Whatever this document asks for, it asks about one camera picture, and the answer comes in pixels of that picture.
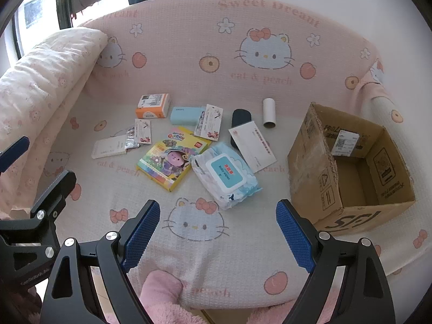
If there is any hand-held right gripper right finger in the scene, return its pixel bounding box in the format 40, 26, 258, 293
276, 199, 396, 324

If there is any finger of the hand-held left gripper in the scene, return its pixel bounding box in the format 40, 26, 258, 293
30, 170, 77, 233
0, 136, 31, 173

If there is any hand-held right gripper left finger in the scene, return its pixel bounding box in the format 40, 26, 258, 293
40, 199, 161, 324

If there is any brown cardboard box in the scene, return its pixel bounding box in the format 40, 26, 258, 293
288, 102, 416, 237

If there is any orange and white box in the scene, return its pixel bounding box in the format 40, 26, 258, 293
136, 93, 171, 119

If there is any light blue box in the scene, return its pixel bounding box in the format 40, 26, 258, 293
170, 106, 206, 126

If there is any pink fluffy clothing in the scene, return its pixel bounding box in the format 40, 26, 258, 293
101, 269, 338, 324

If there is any folded pale pink quilt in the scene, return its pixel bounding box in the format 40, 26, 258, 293
0, 27, 109, 217

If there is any yellow cartoon picture box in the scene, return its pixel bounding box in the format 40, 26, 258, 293
137, 126, 211, 193

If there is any wet wipes pack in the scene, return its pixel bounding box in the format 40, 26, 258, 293
190, 142, 263, 211

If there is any floral print card pack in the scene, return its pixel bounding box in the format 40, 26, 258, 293
202, 104, 224, 141
135, 119, 152, 146

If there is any white paper tube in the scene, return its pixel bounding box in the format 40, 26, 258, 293
262, 98, 278, 129

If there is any dark blue glasses case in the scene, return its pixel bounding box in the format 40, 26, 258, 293
231, 109, 252, 147

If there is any window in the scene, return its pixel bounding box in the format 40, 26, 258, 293
10, 0, 112, 61

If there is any pink printed blanket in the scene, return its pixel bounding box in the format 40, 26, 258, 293
0, 0, 432, 311

